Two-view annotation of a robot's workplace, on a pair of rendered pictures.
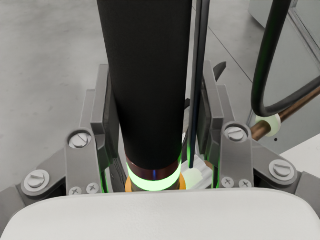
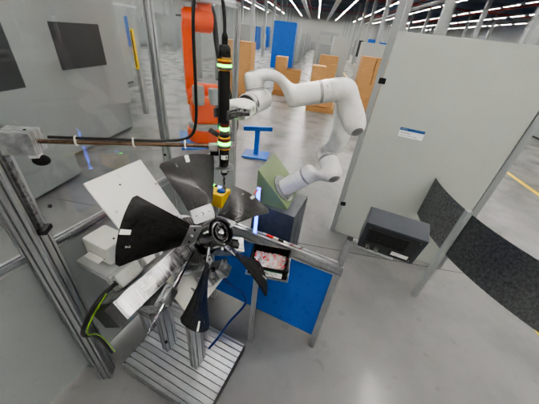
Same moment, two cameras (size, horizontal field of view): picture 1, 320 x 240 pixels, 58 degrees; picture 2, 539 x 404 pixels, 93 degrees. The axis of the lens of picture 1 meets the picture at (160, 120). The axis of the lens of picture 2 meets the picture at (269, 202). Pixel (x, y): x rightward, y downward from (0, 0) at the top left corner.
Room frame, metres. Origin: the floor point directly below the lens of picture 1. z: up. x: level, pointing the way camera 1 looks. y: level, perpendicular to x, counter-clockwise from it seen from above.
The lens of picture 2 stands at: (0.83, 0.50, 1.89)
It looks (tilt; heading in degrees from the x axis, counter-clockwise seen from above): 34 degrees down; 202
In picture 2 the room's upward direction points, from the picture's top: 7 degrees clockwise
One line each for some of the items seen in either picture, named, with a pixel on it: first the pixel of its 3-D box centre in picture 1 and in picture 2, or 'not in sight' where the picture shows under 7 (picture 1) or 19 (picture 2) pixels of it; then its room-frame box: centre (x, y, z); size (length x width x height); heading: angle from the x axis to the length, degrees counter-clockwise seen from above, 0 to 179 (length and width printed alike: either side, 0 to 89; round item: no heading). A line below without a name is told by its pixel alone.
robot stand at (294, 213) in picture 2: not in sight; (273, 247); (-0.59, 0.01, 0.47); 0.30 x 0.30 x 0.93; 2
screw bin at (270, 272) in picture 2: not in sight; (269, 261); (-0.10, 0.17, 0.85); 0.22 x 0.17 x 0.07; 107
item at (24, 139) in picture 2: not in sight; (19, 140); (0.47, -0.50, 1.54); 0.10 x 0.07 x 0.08; 126
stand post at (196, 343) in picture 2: not in sight; (194, 329); (0.23, -0.10, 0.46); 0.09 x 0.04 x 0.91; 1
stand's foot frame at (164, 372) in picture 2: not in sight; (186, 357); (0.24, -0.19, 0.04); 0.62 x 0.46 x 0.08; 91
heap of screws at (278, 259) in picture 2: not in sight; (270, 262); (-0.10, 0.17, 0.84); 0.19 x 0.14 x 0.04; 107
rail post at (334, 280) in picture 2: not in sight; (322, 313); (-0.28, 0.52, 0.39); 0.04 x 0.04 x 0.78; 1
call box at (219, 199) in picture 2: not in sight; (215, 195); (-0.26, -0.30, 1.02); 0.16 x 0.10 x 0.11; 91
